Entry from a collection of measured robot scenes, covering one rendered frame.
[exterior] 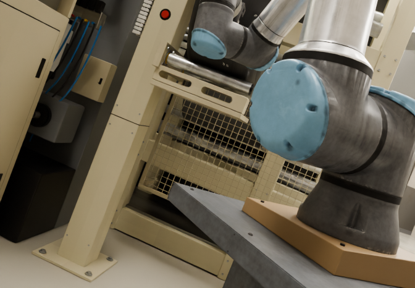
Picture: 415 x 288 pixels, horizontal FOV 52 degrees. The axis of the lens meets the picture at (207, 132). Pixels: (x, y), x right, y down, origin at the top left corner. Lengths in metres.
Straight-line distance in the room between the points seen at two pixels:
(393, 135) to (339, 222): 0.17
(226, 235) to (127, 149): 1.04
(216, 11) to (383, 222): 0.59
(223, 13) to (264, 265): 0.62
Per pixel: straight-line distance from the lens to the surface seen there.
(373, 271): 0.78
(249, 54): 1.09
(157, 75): 1.58
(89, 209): 1.78
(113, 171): 1.73
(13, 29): 1.47
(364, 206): 0.79
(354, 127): 0.69
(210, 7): 1.05
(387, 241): 0.81
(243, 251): 0.68
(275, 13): 1.07
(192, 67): 1.57
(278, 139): 0.65
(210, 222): 0.76
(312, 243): 0.74
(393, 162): 0.80
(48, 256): 1.84
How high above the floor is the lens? 0.76
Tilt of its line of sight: 2 degrees down
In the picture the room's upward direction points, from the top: 22 degrees clockwise
